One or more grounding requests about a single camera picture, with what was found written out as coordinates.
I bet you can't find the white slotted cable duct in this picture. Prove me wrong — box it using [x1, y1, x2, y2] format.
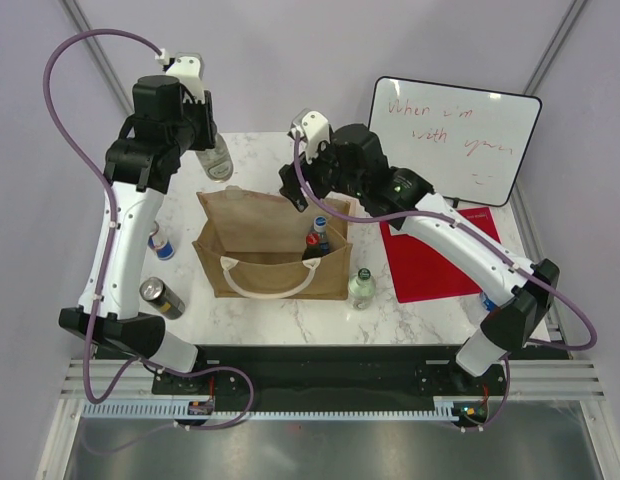
[82, 397, 489, 421]

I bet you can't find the blue red drink can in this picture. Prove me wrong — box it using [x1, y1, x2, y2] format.
[148, 222, 174, 261]

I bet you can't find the blue label plastic bottle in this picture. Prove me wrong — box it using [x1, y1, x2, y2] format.
[479, 292, 496, 312]

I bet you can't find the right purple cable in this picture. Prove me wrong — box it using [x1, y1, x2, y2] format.
[292, 129, 599, 351]

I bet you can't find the red clip file folder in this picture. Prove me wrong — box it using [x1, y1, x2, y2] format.
[379, 223, 481, 303]

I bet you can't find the blue label water bottle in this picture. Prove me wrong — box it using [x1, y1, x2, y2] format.
[310, 216, 331, 255]

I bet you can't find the black drink can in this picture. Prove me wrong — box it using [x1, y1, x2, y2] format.
[139, 277, 185, 320]

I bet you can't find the clear soda water bottle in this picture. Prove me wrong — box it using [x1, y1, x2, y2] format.
[348, 268, 376, 310]

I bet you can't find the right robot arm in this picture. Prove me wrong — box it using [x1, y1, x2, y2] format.
[279, 122, 559, 394]

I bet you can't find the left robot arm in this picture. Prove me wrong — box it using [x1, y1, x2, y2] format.
[59, 72, 216, 393]

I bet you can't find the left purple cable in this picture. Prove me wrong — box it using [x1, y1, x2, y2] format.
[43, 28, 166, 404]

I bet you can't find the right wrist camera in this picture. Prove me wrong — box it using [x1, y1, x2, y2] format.
[288, 109, 332, 161]

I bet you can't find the brown canvas tote bag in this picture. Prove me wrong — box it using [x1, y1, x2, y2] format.
[193, 187, 352, 300]

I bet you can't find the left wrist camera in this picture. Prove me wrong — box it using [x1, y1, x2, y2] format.
[155, 49, 205, 102]

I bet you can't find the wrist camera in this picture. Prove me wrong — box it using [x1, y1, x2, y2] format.
[288, 109, 332, 161]
[155, 49, 205, 102]

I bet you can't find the purple cable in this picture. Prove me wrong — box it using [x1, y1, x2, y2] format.
[292, 129, 599, 351]
[43, 28, 166, 404]

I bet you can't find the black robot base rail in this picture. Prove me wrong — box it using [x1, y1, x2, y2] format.
[152, 345, 506, 411]

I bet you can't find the green cap glass bottle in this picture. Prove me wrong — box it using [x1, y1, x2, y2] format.
[195, 133, 234, 182]

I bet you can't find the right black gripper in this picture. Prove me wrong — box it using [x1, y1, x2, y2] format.
[278, 135, 364, 213]

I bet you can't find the white whiteboard black frame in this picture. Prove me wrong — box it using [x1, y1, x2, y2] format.
[369, 76, 542, 207]

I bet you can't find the glass cola bottle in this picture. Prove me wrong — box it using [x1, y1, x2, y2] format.
[302, 232, 324, 261]

